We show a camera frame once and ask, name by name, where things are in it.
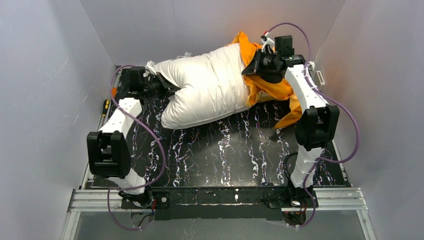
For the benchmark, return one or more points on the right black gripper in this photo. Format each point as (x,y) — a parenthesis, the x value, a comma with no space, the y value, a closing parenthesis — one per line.
(253,62)

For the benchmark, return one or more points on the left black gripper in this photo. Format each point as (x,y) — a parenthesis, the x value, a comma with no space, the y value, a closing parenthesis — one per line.
(164,87)

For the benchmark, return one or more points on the orange printed pillowcase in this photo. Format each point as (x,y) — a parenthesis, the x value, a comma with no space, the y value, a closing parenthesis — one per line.
(261,91)

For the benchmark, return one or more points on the white pillow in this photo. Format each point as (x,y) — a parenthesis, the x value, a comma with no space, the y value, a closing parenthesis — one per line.
(211,87)

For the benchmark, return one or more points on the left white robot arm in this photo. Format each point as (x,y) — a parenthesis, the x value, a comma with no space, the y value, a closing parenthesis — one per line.
(108,153)

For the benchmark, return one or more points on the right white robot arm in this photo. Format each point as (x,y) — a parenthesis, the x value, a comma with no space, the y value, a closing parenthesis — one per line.
(314,130)

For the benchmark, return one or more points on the white power strip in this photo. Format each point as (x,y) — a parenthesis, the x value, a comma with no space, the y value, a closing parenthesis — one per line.
(320,79)

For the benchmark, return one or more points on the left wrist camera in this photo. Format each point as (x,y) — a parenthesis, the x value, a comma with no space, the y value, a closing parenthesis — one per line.
(150,67)

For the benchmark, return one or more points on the yellow handled screwdriver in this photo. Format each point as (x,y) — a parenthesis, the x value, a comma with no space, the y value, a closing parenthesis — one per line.
(107,102)

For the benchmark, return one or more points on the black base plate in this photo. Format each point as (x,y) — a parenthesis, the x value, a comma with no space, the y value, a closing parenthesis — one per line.
(261,202)

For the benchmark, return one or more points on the aluminium frame rail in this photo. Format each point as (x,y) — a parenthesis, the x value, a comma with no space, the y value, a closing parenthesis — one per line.
(329,199)

